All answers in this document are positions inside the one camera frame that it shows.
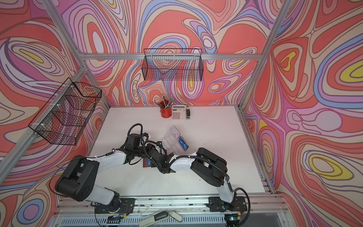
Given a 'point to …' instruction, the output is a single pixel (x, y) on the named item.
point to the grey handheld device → (159, 217)
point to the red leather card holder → (146, 162)
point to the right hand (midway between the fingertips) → (156, 161)
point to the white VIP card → (175, 131)
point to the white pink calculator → (178, 112)
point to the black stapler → (188, 113)
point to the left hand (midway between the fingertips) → (161, 149)
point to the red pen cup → (166, 112)
